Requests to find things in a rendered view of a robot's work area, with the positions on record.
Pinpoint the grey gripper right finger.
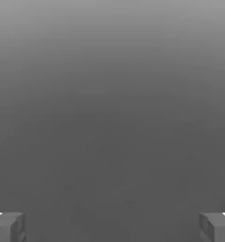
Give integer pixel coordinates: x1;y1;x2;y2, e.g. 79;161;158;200
198;212;225;242

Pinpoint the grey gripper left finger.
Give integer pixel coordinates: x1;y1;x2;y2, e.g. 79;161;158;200
0;212;27;242

